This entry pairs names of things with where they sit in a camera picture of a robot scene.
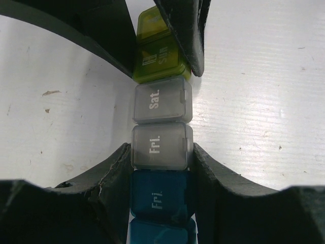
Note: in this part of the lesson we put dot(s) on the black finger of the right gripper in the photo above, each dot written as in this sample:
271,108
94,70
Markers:
187,20
104,28

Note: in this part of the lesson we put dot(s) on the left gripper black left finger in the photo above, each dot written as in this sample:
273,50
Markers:
92,207

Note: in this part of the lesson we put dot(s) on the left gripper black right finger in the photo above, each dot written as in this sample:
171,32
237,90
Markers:
233,209

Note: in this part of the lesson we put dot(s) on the weekly pill organizer strip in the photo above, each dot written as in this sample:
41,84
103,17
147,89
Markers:
163,189

